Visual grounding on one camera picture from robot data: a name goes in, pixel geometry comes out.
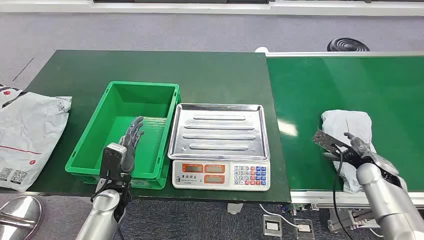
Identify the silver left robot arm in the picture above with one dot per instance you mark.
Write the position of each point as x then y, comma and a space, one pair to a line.
101, 212

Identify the black ribbed round disc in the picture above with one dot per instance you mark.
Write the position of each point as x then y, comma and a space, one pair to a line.
348, 45

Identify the white electronic scale steel tray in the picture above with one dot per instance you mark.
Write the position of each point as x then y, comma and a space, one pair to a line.
218, 132

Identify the large flat grey mailer bag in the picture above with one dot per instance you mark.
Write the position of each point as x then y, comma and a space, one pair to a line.
26, 132

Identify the green plastic delivery bin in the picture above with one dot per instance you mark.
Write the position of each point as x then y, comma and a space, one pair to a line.
99, 132

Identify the round silver metal base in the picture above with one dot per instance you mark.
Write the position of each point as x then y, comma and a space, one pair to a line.
18, 217

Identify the green conveyor belt machine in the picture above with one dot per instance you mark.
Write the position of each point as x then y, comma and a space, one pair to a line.
348, 86

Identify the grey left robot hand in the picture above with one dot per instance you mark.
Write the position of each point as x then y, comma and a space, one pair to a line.
132, 136

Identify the small grey parcel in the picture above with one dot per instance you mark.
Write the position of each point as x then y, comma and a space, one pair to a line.
344, 121

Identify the square floor outlet box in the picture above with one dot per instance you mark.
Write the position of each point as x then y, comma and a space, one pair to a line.
303, 229
272, 226

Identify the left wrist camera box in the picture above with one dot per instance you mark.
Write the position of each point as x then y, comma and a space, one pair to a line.
112, 159

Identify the grey table foot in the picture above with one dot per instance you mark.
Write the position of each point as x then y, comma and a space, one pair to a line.
234, 208

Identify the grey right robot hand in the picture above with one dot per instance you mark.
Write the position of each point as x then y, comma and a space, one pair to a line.
362, 149

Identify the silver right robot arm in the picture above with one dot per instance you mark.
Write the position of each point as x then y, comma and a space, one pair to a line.
387, 202

